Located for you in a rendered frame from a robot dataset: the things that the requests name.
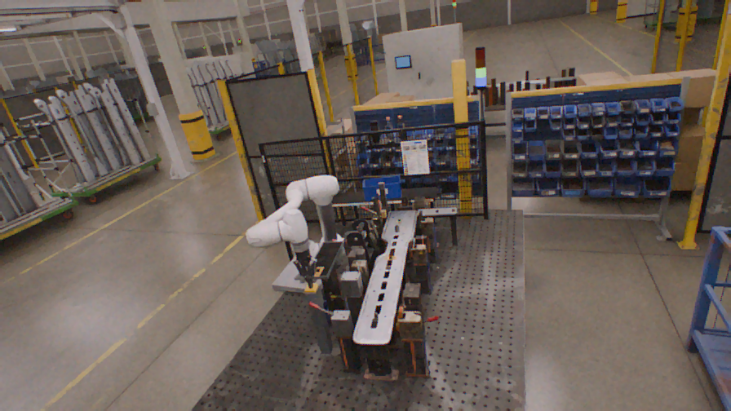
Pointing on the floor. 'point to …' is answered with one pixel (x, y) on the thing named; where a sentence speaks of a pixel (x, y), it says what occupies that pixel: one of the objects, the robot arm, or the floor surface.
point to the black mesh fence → (392, 170)
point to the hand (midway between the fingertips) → (309, 281)
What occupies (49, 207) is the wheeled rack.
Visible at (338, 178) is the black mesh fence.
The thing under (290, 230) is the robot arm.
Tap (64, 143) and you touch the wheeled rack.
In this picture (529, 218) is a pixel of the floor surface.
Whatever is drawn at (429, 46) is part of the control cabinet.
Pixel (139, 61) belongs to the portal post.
